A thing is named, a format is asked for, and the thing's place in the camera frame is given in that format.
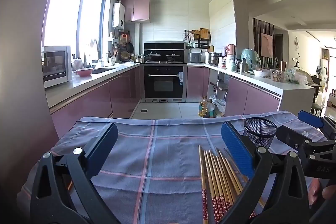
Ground bamboo chopstick red handle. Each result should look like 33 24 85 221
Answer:
210 152 231 212
206 151 226 220
203 150 220 223
198 146 209 224
215 147 241 200
223 148 266 209
219 150 245 195
215 156 236 205

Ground person right hand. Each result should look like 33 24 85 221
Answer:
308 179 336 206

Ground black mesh utensil holder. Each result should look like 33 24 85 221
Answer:
243 118 277 149

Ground teal dish cover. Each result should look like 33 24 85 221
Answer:
241 48 262 71

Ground dark oil bottle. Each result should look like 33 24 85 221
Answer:
204 99 216 118

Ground pink kettle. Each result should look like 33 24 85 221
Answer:
227 44 236 56

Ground yellow cooking oil bottle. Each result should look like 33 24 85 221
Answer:
198 96 208 118

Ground steel stock pot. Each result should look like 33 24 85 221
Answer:
208 52 222 66

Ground pink bowl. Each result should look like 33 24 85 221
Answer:
76 68 93 77

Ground white microwave oven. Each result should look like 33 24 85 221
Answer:
42 46 72 89

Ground black built-in oven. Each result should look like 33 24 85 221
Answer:
143 65 185 101

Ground black range hood stove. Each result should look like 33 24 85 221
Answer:
143 41 186 64

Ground white water heater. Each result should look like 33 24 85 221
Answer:
112 2 125 30

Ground pink upper cabinet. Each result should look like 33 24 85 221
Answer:
121 0 151 23

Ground framed wall picture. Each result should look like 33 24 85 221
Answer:
261 33 273 58

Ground black wall spice rack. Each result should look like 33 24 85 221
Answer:
183 28 211 50

